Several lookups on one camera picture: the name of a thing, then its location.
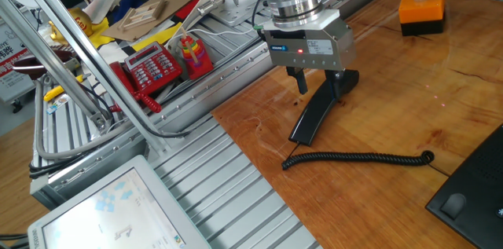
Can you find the silver Schunk gripper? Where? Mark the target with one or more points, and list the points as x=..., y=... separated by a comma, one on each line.
x=314, y=48

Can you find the black telephone handset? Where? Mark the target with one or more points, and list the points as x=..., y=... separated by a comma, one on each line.
x=310, y=123

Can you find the red toy telephone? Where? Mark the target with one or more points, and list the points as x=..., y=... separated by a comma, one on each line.
x=155, y=68

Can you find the black desk telephone base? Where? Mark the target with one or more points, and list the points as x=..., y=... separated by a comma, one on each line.
x=471, y=202

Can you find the red telephone handset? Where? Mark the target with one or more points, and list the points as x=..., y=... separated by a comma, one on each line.
x=120, y=76

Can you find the orange emergency stop button box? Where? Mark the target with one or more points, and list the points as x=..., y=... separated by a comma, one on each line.
x=420, y=11

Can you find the yellow paper sheet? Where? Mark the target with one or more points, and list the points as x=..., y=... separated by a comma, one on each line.
x=153, y=41

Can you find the white teach pendant tablet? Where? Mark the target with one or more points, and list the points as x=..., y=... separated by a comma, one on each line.
x=118, y=209

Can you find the golden piggy bank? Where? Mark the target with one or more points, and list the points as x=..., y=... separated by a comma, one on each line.
x=80, y=21

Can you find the dark red bowl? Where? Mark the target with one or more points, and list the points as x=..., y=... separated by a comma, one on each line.
x=35, y=62

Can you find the white sign with red band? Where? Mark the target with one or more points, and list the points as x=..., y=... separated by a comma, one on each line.
x=12, y=64

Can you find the aluminium rail beam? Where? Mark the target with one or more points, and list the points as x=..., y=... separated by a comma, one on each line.
x=236, y=82

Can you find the small wooden frame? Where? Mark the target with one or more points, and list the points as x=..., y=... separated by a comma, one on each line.
x=141, y=14

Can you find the aluminium frame post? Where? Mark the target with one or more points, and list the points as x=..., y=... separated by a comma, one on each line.
x=48, y=58
x=78, y=45

